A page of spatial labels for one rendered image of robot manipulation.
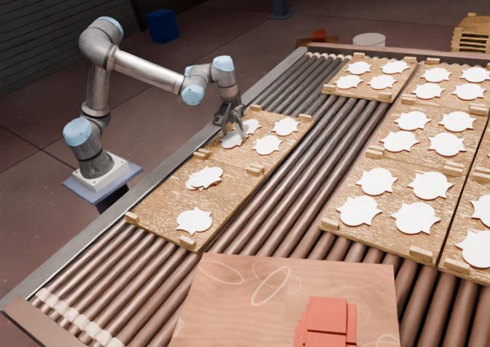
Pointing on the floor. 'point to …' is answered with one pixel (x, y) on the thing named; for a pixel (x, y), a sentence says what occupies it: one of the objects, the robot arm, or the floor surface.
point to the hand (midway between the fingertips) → (233, 138)
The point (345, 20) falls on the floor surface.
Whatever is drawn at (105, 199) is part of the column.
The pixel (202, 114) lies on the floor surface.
